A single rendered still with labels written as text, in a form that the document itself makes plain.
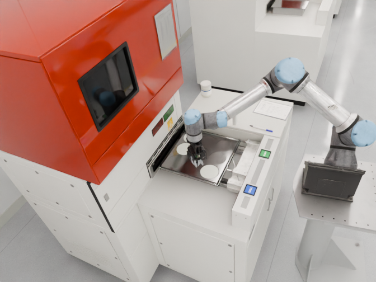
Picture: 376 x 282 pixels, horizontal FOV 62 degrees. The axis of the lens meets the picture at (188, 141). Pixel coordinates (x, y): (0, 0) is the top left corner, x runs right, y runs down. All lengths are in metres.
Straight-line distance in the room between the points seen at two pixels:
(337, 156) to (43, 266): 2.21
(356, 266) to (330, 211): 0.88
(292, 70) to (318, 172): 0.52
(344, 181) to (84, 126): 1.21
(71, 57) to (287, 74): 0.88
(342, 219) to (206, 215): 0.66
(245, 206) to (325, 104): 0.58
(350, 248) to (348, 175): 1.04
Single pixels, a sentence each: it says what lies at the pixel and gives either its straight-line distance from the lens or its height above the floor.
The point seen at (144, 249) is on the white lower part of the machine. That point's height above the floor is 0.42.
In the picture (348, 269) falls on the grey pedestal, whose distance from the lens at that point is 2.54.
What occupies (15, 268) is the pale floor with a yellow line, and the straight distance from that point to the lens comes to 2.92.
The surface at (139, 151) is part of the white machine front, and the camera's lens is 1.64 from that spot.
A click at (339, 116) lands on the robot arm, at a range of 1.52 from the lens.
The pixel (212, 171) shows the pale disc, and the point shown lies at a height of 0.90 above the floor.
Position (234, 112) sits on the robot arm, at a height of 1.25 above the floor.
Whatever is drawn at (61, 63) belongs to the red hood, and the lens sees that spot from 1.08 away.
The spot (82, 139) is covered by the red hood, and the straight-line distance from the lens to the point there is 1.20.
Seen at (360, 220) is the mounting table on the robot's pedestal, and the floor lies 0.82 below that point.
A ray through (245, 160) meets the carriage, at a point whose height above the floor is 0.88.
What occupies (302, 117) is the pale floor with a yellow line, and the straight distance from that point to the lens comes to 3.54.
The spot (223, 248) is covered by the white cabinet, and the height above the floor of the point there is 0.68.
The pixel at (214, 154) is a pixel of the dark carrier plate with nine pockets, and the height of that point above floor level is 0.90.
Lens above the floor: 2.21
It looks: 43 degrees down
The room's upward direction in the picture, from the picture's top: 8 degrees counter-clockwise
